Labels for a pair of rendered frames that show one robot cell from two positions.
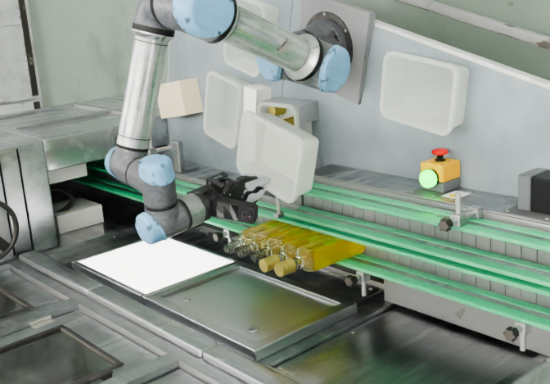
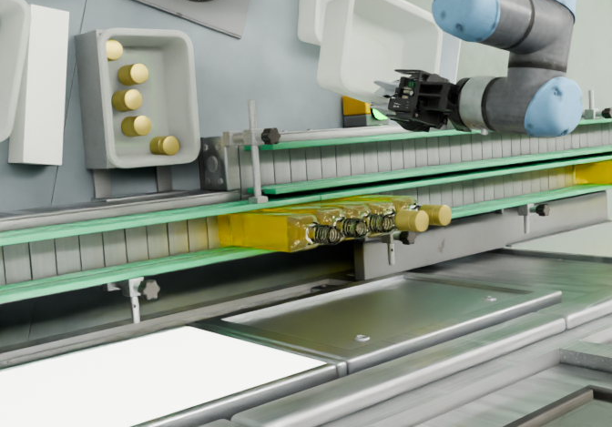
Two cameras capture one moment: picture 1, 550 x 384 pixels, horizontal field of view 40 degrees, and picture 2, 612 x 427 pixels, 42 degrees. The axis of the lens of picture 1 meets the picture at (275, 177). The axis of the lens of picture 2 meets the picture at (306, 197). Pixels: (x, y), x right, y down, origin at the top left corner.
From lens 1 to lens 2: 2.43 m
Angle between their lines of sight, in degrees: 89
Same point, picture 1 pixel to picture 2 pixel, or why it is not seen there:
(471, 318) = (450, 247)
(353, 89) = (237, 15)
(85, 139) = not seen: outside the picture
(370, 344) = not seen: hidden behind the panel
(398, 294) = (381, 261)
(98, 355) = (560, 413)
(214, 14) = not seen: outside the picture
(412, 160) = (311, 107)
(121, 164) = not seen: outside the picture
